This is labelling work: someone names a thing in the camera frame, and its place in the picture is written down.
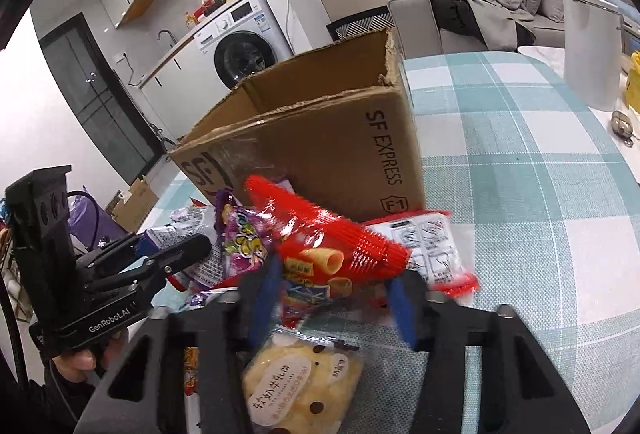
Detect purple candy packet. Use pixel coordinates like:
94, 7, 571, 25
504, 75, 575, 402
214, 189, 278, 290

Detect yellow bread packet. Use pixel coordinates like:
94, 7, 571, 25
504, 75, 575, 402
241, 326, 365, 434

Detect yellow plastic bag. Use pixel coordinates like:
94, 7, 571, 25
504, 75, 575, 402
622, 51, 640, 104

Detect purple plastic bag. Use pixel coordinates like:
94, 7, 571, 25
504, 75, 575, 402
67, 199, 128, 251

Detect white packet with red edge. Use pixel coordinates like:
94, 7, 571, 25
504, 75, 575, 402
362, 209, 481, 299

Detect red tube snack packet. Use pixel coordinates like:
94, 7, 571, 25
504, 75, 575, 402
243, 175, 413, 330

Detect grey jacket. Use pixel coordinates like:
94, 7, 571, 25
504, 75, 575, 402
470, 0, 538, 52

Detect white purple snack packet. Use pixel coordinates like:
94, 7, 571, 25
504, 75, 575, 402
137, 224, 226, 291

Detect person's left hand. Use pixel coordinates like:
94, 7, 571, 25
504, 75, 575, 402
51, 348, 109, 386

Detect black clothing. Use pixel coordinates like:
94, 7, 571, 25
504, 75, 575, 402
430, 0, 491, 37

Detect red food packages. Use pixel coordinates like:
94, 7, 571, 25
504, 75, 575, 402
184, 0, 216, 24

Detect white washing machine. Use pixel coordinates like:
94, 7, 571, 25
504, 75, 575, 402
192, 0, 296, 91

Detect small open cardboard box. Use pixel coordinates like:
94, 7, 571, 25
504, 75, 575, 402
111, 176, 160, 232

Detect white kitchen base cabinet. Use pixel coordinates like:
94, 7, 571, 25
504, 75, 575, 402
137, 31, 221, 141

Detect brown cardboard box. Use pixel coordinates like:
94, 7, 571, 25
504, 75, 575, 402
167, 26, 426, 225

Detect white cylindrical container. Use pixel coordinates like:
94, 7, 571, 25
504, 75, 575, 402
562, 0, 626, 112

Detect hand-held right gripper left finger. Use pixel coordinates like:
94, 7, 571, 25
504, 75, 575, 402
75, 256, 286, 434

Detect dark glass door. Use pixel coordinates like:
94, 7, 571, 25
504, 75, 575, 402
39, 12, 161, 185

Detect black cable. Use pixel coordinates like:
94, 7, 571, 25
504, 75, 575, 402
0, 281, 32, 387

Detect black white patterned stool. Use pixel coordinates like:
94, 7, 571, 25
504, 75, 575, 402
327, 5, 393, 42

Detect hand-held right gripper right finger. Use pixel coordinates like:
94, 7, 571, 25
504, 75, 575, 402
387, 271, 593, 434

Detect red potato stick packet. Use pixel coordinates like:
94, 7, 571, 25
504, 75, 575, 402
182, 346, 201, 397

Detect silver crumpled packet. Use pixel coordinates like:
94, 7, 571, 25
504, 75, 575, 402
170, 205, 217, 235

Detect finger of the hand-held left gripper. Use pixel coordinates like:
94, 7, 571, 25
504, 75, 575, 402
75, 233, 149, 276
127, 235, 212, 301

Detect person's left forearm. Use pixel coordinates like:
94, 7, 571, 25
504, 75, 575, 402
0, 361, 103, 434

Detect teal checkered tablecloth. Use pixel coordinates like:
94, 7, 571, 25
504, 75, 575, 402
150, 50, 640, 434

